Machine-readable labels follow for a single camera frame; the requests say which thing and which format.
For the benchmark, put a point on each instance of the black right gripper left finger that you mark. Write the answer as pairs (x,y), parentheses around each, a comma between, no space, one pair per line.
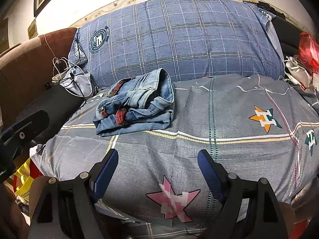
(93,185)

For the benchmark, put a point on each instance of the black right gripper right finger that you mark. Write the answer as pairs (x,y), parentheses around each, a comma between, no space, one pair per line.
(227,188)

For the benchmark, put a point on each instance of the light blue denim jeans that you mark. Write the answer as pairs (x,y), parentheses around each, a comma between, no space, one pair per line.
(141,103)

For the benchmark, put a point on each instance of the yellow plastic bag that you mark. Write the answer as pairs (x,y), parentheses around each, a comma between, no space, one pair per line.
(23,181)

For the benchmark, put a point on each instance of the black cushion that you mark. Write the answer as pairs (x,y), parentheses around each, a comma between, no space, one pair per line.
(58,104)

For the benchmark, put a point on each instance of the grey patterned bed quilt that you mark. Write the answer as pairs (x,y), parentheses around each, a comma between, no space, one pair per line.
(254,126)

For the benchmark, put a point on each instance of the white crumpled cloth pile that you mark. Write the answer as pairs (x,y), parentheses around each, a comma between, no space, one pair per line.
(299,75)

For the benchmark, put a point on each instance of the red plastic bag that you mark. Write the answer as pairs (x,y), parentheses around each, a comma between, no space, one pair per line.
(308,52)

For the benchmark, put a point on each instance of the blue plaid pillow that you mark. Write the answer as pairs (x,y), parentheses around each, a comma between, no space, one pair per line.
(190,39)

